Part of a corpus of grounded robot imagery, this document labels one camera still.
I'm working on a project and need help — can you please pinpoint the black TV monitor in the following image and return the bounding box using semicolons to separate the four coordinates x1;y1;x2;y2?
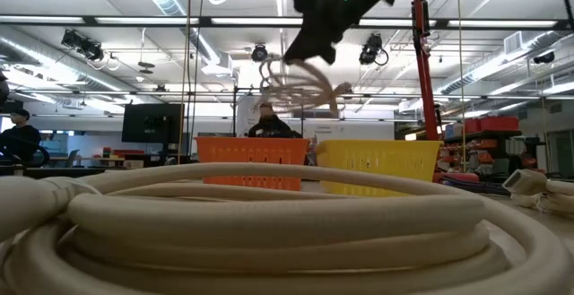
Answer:
121;102;186;144

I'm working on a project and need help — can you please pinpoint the beige usb cable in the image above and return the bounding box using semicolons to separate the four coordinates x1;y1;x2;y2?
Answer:
501;168;574;218
0;162;574;295
255;56;353;117

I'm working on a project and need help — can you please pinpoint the dark storage shelf rack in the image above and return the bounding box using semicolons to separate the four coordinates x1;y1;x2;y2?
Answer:
441;128;524;175

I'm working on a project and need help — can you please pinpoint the person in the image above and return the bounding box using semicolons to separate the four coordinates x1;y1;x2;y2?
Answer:
0;108;42;166
247;101;302;139

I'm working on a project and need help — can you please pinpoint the yellow plastic basket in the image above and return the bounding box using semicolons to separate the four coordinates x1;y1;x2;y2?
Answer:
316;139;444;197

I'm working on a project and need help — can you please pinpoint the black overhead light beam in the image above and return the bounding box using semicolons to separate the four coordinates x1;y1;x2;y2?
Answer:
0;14;574;30

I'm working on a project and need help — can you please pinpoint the red stand with base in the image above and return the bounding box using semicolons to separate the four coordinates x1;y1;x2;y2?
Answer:
410;0;481;184

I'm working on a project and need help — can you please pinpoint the orange plastic basket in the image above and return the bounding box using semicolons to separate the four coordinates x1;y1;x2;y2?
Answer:
194;136;310;192

